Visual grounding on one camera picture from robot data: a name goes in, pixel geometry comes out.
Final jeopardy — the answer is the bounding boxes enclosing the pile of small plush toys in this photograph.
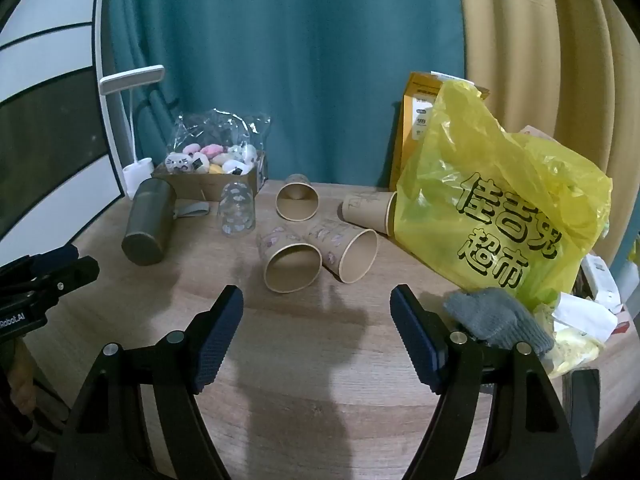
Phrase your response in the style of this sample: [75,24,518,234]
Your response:
[165,142,261,176]

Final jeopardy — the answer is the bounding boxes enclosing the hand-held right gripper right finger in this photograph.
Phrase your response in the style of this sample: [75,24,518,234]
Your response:
[390,285,583,480]

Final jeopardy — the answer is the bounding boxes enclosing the clear plastic wrap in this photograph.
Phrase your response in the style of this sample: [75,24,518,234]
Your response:
[167,107,273,161]

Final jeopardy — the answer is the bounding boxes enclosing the person's left hand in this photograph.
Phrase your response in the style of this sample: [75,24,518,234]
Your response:
[7,337,38,413]

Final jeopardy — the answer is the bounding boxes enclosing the white desk lamp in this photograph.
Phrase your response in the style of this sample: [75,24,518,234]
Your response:
[98,65,166,201]

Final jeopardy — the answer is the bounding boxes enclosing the grey knitted glove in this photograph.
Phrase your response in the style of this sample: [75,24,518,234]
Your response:
[443,287,556,360]

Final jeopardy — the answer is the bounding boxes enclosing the white printed carton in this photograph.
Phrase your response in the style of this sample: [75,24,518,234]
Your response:
[582,254,626,311]

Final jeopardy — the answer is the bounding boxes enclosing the teal curtain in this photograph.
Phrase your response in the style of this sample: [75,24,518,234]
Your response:
[102,0,468,196]

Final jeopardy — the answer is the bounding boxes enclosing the white framed dark panel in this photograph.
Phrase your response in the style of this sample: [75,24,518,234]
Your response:
[0,0,126,261]

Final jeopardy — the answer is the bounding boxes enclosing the olive green thermos bottle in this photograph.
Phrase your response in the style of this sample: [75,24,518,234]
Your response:
[121,177,178,267]

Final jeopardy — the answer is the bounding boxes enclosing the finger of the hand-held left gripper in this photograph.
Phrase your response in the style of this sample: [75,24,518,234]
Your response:
[22,256,100,306]
[0,245,81,281]

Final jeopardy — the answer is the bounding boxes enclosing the white paper sheet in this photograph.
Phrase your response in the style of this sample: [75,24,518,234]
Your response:
[552,292,618,341]

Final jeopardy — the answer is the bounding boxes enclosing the orange cardboard box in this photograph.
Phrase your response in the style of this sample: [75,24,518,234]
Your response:
[390,71,491,192]

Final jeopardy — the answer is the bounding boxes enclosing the pale yellow plastic bag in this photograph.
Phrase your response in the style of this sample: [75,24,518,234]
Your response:
[542,327,606,378]

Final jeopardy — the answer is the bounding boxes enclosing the brown paper cup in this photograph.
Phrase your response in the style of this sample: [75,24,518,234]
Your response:
[256,225,322,293]
[342,191,398,236]
[276,174,319,222]
[302,219,378,283]

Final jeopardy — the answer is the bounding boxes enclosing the grey carry strap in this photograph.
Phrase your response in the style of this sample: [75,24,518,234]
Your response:
[172,201,211,221]

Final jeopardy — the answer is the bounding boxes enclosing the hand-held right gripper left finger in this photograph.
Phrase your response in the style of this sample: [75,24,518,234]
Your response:
[52,285,245,480]

